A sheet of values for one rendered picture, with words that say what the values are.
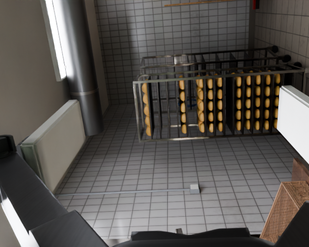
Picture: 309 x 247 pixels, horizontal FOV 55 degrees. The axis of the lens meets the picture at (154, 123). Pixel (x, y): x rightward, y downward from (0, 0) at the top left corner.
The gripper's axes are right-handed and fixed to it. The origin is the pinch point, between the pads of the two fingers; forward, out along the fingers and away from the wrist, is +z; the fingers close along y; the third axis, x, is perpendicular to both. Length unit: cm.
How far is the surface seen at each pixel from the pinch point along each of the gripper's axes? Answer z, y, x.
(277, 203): 151, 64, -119
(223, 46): 502, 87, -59
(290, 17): 352, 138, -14
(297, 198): 134, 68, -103
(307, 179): 149, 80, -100
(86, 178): 250, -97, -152
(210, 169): 255, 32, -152
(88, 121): 292, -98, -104
